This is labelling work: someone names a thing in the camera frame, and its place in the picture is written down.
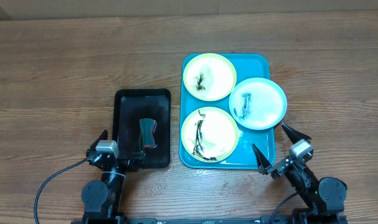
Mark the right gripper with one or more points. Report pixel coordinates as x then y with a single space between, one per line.
264 165

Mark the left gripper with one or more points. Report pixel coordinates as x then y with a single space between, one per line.
132 165

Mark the light blue plate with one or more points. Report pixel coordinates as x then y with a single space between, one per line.
258 103

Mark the yellow-green plate bottom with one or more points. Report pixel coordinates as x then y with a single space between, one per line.
209 134

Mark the yellow-green plate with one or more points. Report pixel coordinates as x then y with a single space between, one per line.
209 134
209 77

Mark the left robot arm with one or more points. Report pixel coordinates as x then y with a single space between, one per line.
101 198

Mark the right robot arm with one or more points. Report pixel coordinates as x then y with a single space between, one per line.
324 197

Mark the black plastic tray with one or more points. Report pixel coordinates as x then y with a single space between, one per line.
130 106

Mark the teal plastic tray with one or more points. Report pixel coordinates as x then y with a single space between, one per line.
243 157

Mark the yellow-green plate top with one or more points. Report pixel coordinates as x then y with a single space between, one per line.
209 77

